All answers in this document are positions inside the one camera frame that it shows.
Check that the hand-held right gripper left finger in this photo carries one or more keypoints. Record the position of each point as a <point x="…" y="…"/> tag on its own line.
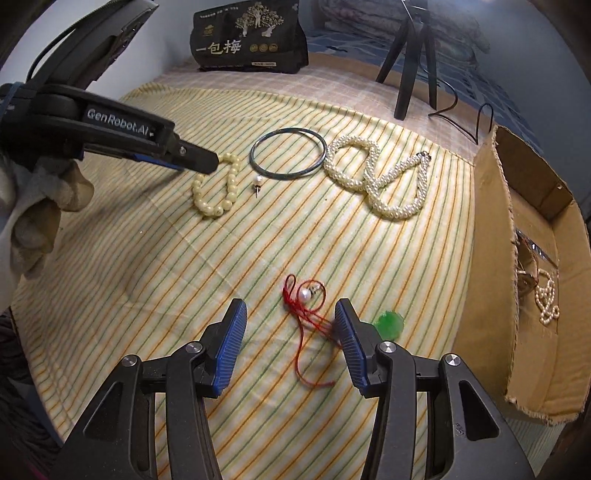
<point x="231" y="350"/>

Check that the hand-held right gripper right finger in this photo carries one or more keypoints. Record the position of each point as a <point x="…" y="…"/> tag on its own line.
<point x="351" y="350"/>

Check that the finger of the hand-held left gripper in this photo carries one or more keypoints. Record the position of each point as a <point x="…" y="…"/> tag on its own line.
<point x="196" y="157"/>

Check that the green jade pendant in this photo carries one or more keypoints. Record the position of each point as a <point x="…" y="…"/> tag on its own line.
<point x="390" y="325"/>

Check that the pearl stud earring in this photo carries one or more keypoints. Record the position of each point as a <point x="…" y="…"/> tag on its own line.
<point x="258" y="180"/>

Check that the dark green bangle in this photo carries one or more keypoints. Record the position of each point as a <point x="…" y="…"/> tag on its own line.
<point x="288" y="129"/>

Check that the cardboard box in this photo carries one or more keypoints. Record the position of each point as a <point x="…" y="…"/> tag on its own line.
<point x="489" y="277"/>

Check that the person's left hand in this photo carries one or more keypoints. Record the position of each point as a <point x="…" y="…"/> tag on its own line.
<point x="32" y="207"/>

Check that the yellow striped cloth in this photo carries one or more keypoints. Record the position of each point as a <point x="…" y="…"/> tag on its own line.
<point x="161" y="258"/>

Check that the black snack bag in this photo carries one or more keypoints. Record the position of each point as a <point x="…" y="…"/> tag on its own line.
<point x="249" y="37"/>

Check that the patterned quilt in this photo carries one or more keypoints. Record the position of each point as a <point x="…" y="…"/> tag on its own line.
<point x="351" y="18"/>

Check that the dark cloth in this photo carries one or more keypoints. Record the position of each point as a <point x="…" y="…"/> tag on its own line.
<point x="18" y="397"/>

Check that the black tripod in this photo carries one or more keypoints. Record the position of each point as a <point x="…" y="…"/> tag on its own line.
<point x="408" y="50"/>

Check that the blue checked bedsheet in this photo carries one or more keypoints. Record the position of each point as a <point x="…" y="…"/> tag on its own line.
<point x="475" y="78"/>

